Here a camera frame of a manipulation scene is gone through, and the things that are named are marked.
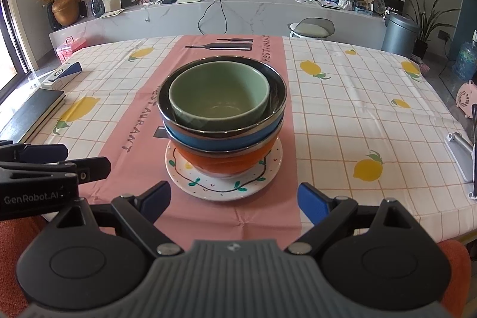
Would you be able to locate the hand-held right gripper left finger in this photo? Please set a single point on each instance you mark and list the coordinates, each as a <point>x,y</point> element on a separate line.
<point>156,200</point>

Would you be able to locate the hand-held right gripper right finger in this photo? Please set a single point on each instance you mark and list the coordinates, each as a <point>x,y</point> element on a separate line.
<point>312,202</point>

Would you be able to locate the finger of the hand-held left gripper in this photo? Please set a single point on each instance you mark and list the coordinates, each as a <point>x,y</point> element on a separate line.
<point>93,169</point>
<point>37,153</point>

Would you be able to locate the white fruit-print plate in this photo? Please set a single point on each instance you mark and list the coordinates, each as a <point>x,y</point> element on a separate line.
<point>223,189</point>

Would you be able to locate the orange steel bowl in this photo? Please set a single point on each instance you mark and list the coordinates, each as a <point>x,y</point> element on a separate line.
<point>223,163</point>

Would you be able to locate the blue steel bowl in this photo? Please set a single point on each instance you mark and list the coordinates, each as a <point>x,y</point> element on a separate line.
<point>223,143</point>

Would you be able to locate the green ceramic bowl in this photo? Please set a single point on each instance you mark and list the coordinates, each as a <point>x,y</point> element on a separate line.
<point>220,87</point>

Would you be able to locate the black book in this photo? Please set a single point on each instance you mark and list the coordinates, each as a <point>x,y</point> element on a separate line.
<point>29,115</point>

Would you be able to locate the orange cloth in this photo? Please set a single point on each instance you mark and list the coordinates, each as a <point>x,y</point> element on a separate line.
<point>456,258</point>
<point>15,243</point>

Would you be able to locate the pink printed table runner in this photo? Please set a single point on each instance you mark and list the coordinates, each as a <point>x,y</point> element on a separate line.
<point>130,131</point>

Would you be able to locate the white and blue box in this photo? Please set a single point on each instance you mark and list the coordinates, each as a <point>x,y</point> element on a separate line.
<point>61,74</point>

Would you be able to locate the checked lemon-print tablecloth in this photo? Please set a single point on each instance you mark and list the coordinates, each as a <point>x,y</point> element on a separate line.
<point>354,109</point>

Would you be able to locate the pink carry case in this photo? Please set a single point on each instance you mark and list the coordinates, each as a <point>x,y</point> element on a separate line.
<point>70,49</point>

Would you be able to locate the glass sliding door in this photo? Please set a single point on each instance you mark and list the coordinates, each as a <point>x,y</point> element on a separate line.
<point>11,23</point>

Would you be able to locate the gold round vase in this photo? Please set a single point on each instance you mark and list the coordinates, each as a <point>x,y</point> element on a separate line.
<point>65,10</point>

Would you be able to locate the silver phone stand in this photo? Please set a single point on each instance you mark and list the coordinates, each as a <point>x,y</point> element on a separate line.
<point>460,154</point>

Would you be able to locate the beige paper envelope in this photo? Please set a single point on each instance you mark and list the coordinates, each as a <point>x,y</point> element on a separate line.
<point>112,13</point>

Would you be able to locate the black phone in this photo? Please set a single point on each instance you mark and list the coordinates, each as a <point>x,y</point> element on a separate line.
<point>474,154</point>

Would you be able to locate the white stool with grey back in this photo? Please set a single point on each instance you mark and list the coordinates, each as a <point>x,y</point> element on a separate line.
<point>311,29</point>

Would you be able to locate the pink desk fan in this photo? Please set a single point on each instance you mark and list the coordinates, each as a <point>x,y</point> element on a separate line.
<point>467,100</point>

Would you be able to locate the grey metal trash can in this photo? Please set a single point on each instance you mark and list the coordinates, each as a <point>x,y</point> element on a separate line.
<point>400,35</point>

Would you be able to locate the white marble television console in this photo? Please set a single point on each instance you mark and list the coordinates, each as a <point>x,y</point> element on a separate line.
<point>261,18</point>

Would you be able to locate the grey flat device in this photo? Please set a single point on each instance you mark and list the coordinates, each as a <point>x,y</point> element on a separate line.
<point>329,4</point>

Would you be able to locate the blue water bottle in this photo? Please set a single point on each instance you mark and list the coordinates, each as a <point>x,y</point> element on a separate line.
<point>465,59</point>

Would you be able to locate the long-leaf potted plant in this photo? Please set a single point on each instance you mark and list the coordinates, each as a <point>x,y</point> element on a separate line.
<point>428,16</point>

